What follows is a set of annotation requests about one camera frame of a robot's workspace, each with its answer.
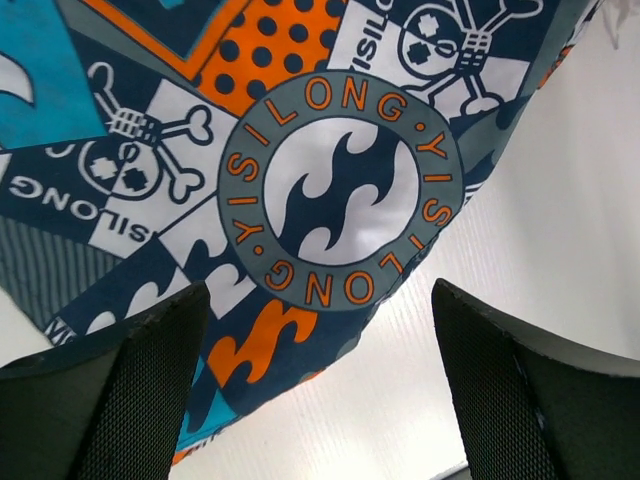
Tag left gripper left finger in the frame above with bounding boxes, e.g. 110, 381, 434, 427
1, 282, 209, 479

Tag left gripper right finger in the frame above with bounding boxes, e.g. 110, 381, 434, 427
431, 279, 639, 479

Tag blue patterned shorts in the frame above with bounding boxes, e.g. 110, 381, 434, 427
1, 1, 599, 460

